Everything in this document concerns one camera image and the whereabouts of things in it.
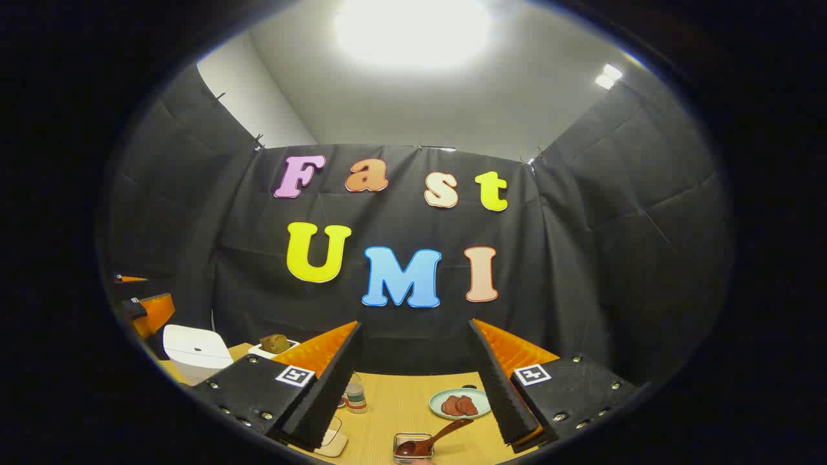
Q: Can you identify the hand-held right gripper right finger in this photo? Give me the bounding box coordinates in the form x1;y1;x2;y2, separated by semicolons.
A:
468;318;642;452

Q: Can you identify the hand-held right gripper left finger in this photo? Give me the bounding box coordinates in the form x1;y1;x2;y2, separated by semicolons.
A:
193;320;363;452

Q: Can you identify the white rice cooker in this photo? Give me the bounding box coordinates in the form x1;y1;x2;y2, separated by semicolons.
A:
162;324;235;387

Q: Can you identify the brown wooden spoon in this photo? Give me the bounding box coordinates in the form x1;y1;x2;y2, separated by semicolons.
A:
395;418;475;459

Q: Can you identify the clear plastic drink bottle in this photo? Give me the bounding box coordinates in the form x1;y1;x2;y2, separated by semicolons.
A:
344;373;368;415

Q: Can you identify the clear plastic container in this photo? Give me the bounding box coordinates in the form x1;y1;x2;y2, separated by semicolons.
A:
315;416;350;459

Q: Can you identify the pale green plate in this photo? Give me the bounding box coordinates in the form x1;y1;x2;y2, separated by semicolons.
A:
429;387;492;421

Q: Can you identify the white toaster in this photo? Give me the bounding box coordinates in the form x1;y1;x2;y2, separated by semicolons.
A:
248;334;302;360

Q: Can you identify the black backdrop cloth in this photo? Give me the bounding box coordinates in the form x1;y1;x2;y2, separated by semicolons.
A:
103;65;734;388

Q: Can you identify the small ceiling light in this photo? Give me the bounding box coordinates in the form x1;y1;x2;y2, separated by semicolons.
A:
594;63;625;90

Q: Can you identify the large ceiling light panel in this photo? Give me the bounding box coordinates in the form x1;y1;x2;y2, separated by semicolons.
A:
333;0;495;69

